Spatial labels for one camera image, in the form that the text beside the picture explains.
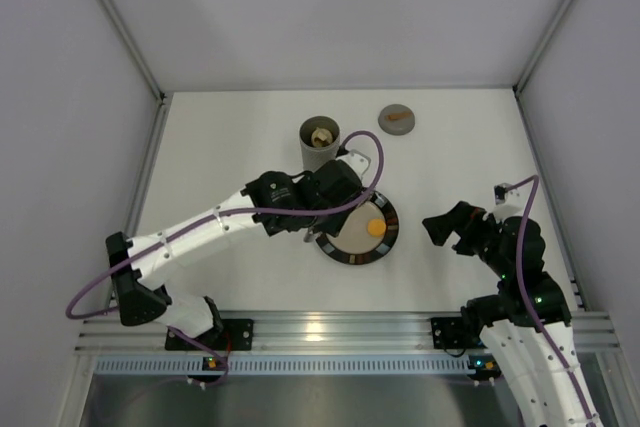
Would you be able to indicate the grey cylindrical container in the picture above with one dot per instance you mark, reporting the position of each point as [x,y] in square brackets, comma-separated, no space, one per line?
[312,158]

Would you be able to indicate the aluminium front rail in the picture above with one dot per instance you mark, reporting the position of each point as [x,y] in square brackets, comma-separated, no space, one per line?
[295,333]

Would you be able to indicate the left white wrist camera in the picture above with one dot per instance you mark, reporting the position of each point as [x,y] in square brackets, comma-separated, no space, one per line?
[357,162]

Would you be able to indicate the grey round lid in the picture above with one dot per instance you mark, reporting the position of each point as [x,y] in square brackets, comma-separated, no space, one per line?
[397,119]

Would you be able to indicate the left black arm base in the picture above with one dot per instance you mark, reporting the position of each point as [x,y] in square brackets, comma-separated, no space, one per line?
[235,335]

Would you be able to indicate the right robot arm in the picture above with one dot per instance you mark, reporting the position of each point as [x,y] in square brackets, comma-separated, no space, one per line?
[526,326]

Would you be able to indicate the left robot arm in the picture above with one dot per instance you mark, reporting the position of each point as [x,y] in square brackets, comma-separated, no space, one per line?
[146,265]

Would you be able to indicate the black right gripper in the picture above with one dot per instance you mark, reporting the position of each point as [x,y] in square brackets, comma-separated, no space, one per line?
[463,228]

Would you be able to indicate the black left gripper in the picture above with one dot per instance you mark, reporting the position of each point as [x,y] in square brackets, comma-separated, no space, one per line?
[330,217]

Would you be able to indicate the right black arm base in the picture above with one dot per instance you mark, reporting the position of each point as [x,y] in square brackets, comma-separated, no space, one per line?
[454,333]

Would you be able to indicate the yellow round cracker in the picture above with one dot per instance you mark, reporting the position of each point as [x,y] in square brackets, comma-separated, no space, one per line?
[376,227]

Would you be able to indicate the left aluminium frame post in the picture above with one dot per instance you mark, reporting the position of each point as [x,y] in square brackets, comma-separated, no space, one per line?
[142,179]

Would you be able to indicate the dark rimmed striped plate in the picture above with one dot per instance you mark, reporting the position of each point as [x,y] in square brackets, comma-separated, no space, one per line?
[353,246]

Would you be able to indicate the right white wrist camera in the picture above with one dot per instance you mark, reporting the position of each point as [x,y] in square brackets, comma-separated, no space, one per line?
[508,202]

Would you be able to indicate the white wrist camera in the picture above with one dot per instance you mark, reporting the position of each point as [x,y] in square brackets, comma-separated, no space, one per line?
[508,202]
[357,162]

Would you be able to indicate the perforated metal cable tray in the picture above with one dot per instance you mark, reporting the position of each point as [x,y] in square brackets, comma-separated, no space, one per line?
[269,365]

